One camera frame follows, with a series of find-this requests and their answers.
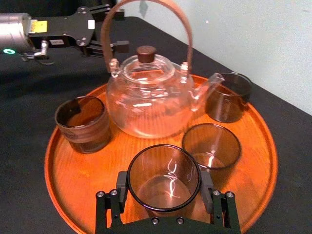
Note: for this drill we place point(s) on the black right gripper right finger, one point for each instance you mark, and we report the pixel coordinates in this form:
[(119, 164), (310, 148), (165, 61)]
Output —
[(223, 209)]

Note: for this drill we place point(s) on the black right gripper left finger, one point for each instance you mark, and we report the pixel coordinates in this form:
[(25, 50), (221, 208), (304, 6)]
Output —
[(110, 207)]

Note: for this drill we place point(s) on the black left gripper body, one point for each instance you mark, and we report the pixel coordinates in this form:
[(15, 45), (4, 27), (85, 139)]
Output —
[(68, 28)]

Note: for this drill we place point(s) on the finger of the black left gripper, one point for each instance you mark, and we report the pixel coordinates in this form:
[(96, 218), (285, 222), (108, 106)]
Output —
[(97, 48), (98, 11)]

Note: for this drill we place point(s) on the smoky clear drinking glass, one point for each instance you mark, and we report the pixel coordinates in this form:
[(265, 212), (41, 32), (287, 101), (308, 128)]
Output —
[(211, 146), (163, 180)]

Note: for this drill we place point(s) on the round orange wooden tray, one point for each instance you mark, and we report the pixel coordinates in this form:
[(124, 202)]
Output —
[(80, 175)]

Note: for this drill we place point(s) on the glass teapot lid brown knob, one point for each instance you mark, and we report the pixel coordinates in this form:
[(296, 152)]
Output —
[(146, 63)]

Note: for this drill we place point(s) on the smoky glass with wooden sleeve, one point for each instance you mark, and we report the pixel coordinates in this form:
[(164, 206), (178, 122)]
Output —
[(84, 131)]

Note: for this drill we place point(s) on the black tablecloth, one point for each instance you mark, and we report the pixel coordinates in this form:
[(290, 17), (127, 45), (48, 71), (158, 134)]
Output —
[(24, 126)]

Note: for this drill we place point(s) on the smoky glass with dark rim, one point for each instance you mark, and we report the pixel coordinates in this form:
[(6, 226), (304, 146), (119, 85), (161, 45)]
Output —
[(228, 102)]

